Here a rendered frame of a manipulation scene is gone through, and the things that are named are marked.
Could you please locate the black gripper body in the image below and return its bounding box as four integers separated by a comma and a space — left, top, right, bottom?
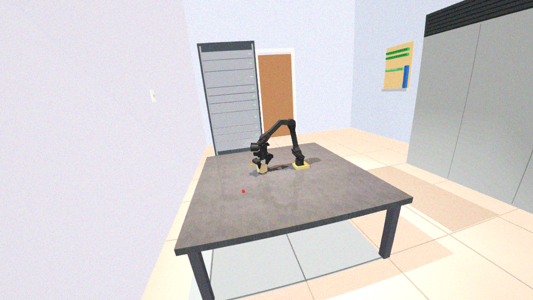
252, 151, 273, 165

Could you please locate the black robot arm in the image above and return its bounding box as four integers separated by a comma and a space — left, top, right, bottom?
250, 119, 305, 166

